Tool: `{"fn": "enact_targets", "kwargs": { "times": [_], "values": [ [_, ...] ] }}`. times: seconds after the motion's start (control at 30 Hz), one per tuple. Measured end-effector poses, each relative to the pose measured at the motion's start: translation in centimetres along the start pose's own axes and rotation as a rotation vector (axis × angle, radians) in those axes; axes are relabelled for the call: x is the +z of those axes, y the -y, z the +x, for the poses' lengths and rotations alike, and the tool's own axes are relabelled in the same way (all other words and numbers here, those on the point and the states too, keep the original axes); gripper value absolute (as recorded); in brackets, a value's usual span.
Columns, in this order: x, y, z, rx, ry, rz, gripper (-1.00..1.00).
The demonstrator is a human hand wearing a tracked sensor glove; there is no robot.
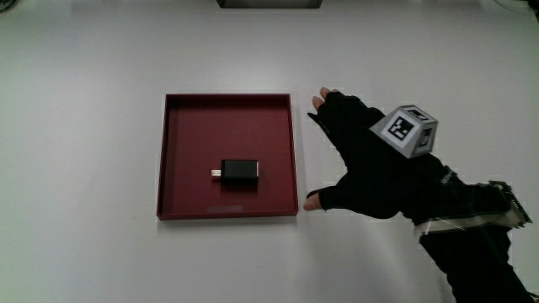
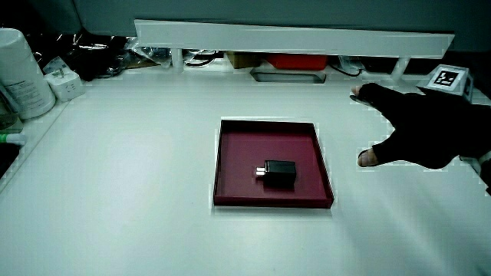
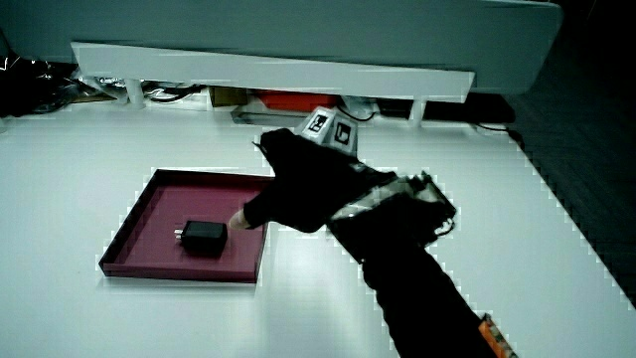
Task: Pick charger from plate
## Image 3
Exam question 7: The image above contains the person's right hand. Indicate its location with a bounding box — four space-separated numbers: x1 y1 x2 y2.
229 105 398 235

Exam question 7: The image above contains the black charger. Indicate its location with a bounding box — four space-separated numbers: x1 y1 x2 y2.
173 220 230 258

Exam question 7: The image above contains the maroon rectangular plate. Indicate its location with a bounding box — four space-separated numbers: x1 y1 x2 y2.
97 168 276 284

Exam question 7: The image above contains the person's right forearm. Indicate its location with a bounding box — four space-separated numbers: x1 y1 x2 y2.
327 171 501 358

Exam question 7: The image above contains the orange box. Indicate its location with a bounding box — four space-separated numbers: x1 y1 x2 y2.
256 89 340 113

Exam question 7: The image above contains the white riser shelf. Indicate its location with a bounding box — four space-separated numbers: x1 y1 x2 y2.
71 41 476 126

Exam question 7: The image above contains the brown cardboard box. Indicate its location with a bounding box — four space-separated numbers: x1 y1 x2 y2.
208 87 249 108

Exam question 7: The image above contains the large white panel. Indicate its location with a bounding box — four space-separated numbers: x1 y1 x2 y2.
0 0 564 96

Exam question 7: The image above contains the orange patterned wristband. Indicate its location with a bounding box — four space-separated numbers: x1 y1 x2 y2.
478 312 520 358

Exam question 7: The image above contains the black plastic bag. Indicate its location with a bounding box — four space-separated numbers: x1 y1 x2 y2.
0 53 83 119

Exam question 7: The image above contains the black power cable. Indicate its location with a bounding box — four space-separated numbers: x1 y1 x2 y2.
471 121 526 149

